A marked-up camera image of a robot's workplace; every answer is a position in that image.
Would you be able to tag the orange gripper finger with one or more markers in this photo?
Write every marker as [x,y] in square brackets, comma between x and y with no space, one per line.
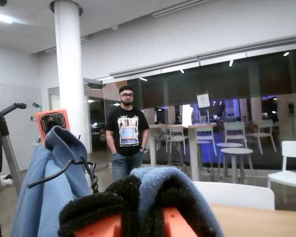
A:
[177,217]
[101,209]

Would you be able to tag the blue printed T-shirt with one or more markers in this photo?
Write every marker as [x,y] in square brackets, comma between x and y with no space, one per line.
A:
[51,185]

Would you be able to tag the man in black T-shirt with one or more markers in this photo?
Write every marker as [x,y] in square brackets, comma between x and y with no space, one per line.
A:
[127,128]

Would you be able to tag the white flat-back chair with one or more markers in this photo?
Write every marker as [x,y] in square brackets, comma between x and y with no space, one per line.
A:
[236,195]

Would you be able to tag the blue-lit bar stool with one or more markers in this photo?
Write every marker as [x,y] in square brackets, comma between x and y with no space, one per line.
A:
[203,142]

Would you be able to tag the grey round stool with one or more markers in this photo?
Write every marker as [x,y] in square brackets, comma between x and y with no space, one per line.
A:
[229,145]
[236,151]

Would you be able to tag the tall wooden-top table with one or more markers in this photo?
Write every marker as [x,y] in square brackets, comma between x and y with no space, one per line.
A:
[182,126]

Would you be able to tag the white cloth heap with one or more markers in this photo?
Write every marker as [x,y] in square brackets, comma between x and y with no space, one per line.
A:
[5,181]

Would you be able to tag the white standing paper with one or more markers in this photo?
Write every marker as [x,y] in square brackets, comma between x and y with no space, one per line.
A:
[187,116]

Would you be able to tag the grey slatted chair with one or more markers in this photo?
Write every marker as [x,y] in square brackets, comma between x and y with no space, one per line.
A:
[261,134]
[233,128]

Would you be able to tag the white paper sign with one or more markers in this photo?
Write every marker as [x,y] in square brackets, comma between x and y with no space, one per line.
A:
[203,100]

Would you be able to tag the white slatted chair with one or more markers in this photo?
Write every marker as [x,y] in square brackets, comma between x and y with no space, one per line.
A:
[293,149]

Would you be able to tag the white round pillar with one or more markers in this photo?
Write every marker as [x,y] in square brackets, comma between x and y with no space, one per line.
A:
[69,61]

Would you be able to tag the round smoke detector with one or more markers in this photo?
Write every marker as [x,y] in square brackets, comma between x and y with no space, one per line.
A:
[114,27]

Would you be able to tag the linear ceiling lamp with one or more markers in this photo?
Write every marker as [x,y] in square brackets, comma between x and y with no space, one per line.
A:
[180,7]

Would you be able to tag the bright ceiling light panel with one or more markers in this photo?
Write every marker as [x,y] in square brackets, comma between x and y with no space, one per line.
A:
[0,16]

